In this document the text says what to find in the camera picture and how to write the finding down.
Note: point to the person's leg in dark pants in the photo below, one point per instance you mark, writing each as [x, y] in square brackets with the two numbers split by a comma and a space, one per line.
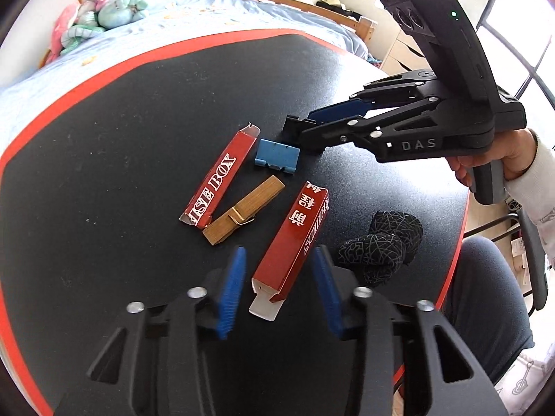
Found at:
[485, 307]

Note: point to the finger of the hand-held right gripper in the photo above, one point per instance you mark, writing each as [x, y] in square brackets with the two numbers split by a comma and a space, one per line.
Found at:
[312, 134]
[342, 110]

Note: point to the teal plush toy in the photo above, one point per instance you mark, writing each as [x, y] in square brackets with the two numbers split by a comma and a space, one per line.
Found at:
[121, 6]

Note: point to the wooden clothespin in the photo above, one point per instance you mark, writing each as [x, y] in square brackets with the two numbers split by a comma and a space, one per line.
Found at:
[243, 211]

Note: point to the pink plush toy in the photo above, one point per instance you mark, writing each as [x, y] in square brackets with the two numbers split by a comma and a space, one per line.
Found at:
[65, 30]

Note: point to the white drawer cabinet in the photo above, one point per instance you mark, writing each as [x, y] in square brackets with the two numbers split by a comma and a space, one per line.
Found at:
[403, 56]

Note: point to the dark clothes with hat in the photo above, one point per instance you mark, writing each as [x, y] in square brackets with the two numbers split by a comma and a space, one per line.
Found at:
[338, 8]

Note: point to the person's right forearm white sleeve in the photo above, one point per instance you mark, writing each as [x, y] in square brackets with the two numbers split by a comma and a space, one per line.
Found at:
[535, 199]

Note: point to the grey chair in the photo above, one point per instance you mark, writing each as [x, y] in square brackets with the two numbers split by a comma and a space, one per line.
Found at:
[533, 260]

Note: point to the wooden bed frame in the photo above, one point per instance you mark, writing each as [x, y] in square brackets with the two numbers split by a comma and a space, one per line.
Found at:
[342, 15]

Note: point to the black patterned rolled sock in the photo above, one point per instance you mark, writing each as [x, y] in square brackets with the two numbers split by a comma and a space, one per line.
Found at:
[396, 234]
[370, 258]

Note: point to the blue plastic block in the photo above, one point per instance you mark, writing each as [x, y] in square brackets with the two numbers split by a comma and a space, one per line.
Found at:
[277, 156]

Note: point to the person's right hand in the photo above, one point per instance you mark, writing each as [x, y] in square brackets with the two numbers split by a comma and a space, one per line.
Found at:
[516, 151]

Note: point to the red carton with white letters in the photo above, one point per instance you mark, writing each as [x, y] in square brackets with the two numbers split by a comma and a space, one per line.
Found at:
[219, 180]

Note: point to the black window frame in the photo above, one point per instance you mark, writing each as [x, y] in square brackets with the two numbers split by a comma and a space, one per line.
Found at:
[520, 52]

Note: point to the bed with light blue sheet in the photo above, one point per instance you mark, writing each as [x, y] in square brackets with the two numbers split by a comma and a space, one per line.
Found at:
[130, 47]

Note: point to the red carton with white characters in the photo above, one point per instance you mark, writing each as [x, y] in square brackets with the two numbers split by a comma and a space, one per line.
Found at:
[297, 242]

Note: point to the white patterned shirt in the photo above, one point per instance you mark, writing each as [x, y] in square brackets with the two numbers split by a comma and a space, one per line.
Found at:
[529, 385]

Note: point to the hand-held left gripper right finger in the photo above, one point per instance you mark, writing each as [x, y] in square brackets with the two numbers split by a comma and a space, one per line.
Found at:
[326, 297]

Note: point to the striped green plush toy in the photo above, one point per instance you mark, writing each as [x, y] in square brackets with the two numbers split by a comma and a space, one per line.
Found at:
[82, 34]

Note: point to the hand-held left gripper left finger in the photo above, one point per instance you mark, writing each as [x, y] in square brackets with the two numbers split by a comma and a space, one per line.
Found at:
[232, 297]

